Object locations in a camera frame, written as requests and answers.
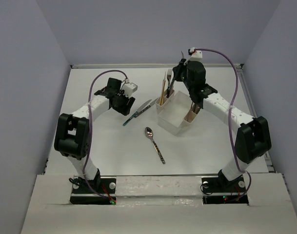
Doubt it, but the pink-handled fork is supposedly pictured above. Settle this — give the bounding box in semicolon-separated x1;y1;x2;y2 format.
166;68;172;87

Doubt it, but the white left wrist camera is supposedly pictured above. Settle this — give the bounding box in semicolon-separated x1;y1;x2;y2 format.
121;82;138;98

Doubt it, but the black-handled fork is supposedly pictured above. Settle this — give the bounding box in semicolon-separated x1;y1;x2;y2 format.
166;86;171;98

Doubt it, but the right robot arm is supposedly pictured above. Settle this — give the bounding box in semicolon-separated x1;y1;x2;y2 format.
173;58;272;191

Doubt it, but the orange chopstick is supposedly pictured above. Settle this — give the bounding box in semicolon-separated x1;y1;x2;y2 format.
159;79;166;105
159;81;165;105

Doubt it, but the white chopstick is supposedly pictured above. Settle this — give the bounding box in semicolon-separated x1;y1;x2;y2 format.
159;73;166;106

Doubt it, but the teal-handled knife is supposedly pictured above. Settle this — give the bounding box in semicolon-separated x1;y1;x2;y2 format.
122;99;151;126

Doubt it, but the teal-handled fork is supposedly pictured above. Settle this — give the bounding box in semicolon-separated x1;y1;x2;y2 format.
169;51;186;97

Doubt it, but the white utensil caddy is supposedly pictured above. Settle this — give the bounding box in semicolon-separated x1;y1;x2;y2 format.
156;91;197;136

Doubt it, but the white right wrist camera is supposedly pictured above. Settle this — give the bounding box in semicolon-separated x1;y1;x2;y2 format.
184;47;202;65

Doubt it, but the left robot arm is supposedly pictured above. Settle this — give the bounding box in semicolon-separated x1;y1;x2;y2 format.
54;78;138;193

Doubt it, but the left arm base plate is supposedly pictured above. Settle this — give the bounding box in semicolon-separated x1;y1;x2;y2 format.
68;176;117;205

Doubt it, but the black-handled knife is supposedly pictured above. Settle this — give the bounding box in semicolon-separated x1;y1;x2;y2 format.
135;98;158;118

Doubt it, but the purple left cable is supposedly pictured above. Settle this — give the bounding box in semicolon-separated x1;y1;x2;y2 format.
84;70;129;203

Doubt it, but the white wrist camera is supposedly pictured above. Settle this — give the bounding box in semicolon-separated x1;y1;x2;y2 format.
121;82;138;98
184;47;202;65

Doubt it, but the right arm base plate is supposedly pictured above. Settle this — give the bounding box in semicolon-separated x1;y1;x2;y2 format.
200;176;249;205

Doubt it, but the black-handled spoon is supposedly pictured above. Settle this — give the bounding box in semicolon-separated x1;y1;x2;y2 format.
144;127;166;164

